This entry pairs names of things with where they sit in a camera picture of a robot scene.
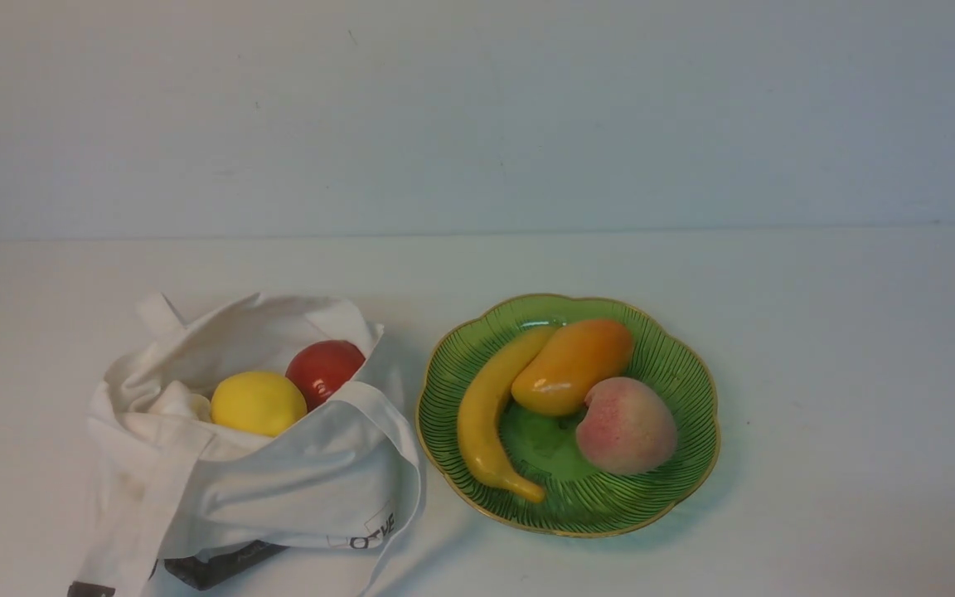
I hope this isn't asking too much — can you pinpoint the yellow banana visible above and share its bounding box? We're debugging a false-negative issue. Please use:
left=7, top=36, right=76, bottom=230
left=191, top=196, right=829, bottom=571
left=456, top=325, right=557, bottom=503

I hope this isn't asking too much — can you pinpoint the green glass scalloped plate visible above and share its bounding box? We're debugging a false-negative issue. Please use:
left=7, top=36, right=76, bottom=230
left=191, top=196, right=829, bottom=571
left=414, top=294, right=721, bottom=539

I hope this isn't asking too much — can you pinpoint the pink peach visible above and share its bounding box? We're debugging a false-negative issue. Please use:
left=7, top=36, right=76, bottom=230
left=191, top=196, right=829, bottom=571
left=575, top=376, right=677, bottom=476

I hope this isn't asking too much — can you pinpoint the red apple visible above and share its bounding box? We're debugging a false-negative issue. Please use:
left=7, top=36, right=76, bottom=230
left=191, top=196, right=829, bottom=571
left=284, top=339, right=366, bottom=412

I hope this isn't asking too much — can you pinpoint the orange mango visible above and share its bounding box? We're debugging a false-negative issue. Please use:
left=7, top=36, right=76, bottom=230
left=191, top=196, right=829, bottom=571
left=511, top=318, right=634, bottom=417

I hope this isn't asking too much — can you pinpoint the yellow lemon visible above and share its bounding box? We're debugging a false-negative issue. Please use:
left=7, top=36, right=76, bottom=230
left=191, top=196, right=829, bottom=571
left=210, top=371, right=308, bottom=437

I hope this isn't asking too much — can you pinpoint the white canvas tote bag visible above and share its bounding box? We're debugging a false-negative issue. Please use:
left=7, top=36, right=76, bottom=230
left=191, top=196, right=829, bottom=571
left=68, top=294, right=425, bottom=596

